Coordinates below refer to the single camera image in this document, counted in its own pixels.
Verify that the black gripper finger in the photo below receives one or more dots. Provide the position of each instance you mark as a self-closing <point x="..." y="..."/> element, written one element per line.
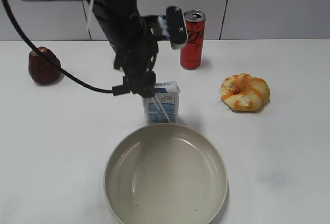
<point x="143" y="86"/>

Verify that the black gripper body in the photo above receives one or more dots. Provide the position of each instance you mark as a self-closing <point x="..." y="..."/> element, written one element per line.
<point x="133" y="38"/>

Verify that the small blue-white milk carton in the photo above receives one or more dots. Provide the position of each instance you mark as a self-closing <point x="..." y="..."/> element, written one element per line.
<point x="163" y="106"/>

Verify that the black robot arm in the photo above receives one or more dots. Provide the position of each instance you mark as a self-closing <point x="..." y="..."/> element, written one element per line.
<point x="42" y="51"/>

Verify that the beige round plate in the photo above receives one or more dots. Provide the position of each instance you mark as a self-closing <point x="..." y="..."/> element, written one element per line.
<point x="165" y="173"/>

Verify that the red soda can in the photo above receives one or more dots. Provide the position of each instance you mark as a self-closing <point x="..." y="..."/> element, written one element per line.
<point x="191" y="54"/>

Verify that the dark brown canele cake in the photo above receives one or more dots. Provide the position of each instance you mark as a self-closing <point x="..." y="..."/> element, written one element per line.
<point x="41" y="71"/>

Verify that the orange glazed donut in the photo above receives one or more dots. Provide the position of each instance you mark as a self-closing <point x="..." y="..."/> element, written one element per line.
<point x="245" y="93"/>

